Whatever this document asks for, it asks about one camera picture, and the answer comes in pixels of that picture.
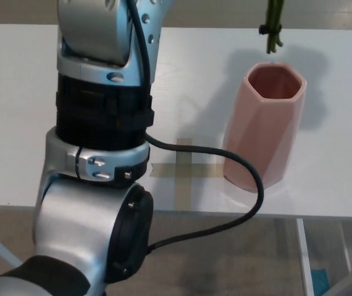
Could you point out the pink rose bouquet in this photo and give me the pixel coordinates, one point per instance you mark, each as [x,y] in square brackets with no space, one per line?
[273,27]

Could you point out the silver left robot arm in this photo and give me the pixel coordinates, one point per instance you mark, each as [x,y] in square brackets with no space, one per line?
[86,216]

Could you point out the pink faceted ceramic vase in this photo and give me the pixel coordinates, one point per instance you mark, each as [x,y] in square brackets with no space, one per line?
[256,138]

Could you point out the white table leg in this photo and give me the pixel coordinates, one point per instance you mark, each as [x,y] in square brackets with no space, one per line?
[305,262]

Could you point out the teal floor marker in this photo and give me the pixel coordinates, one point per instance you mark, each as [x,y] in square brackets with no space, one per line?
[320,282]

